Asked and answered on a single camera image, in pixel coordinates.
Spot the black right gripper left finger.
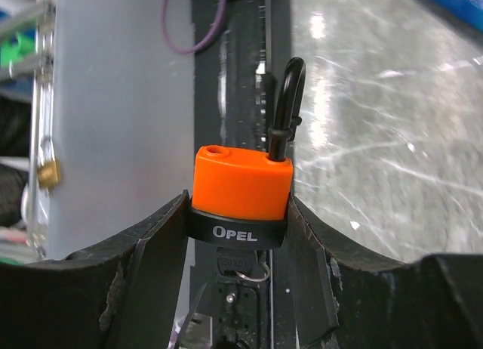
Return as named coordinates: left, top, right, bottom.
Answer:
left=1, top=193, right=189, bottom=348

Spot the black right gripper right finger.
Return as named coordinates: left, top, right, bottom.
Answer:
left=285, top=198, right=482, bottom=348

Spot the orange padlock key bunch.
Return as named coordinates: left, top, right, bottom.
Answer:
left=214, top=248, right=271, bottom=283

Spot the orange padlock with keys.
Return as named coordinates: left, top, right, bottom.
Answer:
left=185, top=56, right=307, bottom=249

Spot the brass padlock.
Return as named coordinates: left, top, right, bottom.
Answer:
left=37, top=135, right=62, bottom=190

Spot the green plastic part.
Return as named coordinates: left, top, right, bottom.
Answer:
left=1, top=32, right=35, bottom=68

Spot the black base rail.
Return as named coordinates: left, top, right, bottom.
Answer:
left=182, top=0, right=297, bottom=348

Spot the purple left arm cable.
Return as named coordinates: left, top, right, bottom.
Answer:
left=161, top=0, right=229, bottom=56

